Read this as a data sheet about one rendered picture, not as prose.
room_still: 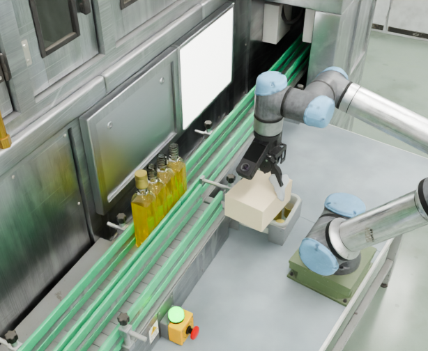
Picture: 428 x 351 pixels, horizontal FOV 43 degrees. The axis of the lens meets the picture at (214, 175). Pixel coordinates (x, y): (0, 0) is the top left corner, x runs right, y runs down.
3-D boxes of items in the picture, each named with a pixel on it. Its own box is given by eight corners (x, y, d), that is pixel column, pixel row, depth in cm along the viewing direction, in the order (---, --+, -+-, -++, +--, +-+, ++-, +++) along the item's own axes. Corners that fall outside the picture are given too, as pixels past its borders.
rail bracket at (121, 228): (114, 237, 169) (109, 205, 161) (133, 244, 167) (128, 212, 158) (107, 246, 166) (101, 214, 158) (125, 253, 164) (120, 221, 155)
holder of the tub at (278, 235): (231, 192, 205) (231, 176, 200) (300, 215, 195) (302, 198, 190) (210, 221, 193) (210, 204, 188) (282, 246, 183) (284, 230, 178)
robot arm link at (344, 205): (365, 229, 165) (373, 194, 156) (350, 256, 155) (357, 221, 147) (328, 215, 170) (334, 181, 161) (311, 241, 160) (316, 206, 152)
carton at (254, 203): (290, 200, 157) (292, 180, 152) (261, 232, 146) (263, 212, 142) (254, 184, 162) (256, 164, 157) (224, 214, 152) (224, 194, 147)
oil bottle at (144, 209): (146, 235, 169) (139, 183, 156) (161, 242, 167) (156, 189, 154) (135, 247, 165) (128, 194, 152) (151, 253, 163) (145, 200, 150)
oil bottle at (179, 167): (173, 202, 181) (170, 150, 168) (188, 207, 179) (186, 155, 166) (165, 212, 177) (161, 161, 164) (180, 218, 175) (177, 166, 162)
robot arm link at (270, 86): (281, 88, 126) (249, 79, 129) (278, 127, 133) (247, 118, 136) (295, 74, 131) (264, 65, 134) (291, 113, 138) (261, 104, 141)
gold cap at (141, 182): (143, 179, 153) (142, 167, 150) (150, 185, 151) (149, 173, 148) (133, 184, 151) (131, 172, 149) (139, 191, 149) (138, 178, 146)
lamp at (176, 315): (173, 308, 154) (173, 301, 152) (187, 314, 153) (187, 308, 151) (165, 320, 151) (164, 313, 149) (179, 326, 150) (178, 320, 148)
